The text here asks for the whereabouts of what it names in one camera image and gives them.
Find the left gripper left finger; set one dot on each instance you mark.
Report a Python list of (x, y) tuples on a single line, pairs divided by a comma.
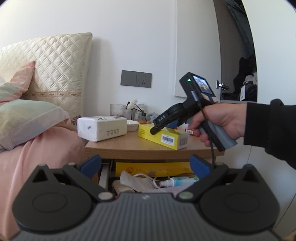
[(81, 176)]

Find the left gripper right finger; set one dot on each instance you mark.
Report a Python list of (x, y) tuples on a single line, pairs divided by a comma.
[(208, 175)]

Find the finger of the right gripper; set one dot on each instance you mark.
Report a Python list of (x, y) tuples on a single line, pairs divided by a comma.
[(158, 127)]

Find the yellow barcode box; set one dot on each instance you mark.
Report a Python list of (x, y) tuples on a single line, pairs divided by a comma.
[(170, 138)]

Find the black sleeve right forearm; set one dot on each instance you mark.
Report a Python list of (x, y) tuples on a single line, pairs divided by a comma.
[(272, 127)]

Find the wooden nightstand drawer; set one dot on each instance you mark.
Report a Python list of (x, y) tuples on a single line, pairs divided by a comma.
[(104, 180)]

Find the person's right hand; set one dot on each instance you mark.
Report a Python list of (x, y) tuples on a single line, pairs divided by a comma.
[(231, 117)]

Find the cream shallow dish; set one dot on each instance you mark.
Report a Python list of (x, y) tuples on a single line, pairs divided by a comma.
[(132, 125)]

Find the wooden nightstand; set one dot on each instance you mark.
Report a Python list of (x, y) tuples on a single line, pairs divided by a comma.
[(130, 148)]

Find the pink bed sheet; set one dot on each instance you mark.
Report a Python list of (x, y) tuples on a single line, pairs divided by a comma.
[(55, 147)]

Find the white spray bottle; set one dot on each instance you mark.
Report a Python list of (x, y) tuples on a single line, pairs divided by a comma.
[(179, 181)]

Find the red cigarette pack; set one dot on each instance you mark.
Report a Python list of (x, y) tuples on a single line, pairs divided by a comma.
[(190, 132)]

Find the small flower diffuser bottle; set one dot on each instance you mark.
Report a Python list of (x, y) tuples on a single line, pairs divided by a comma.
[(135, 111)]

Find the large yellow flat box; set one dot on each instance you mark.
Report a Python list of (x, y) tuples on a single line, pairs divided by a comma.
[(153, 169)]

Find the white wardrobe door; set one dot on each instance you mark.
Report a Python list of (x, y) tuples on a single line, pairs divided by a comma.
[(198, 45)]

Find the white tissue pack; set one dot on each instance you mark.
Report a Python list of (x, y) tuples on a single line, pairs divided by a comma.
[(99, 128)]

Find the clear glass cup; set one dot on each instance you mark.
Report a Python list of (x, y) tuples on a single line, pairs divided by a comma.
[(117, 110)]

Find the white cloth pouch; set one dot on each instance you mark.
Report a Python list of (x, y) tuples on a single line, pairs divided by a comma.
[(138, 182)]

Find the pastel green pillow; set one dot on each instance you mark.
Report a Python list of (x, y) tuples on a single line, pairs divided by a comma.
[(23, 120)]

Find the pink striped pillow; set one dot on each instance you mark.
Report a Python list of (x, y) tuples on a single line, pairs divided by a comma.
[(19, 84)]

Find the cream quilted headboard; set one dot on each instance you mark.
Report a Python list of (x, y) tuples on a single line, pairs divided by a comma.
[(61, 68)]

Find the grey wall socket panel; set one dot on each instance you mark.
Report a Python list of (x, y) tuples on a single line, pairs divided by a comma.
[(136, 79)]

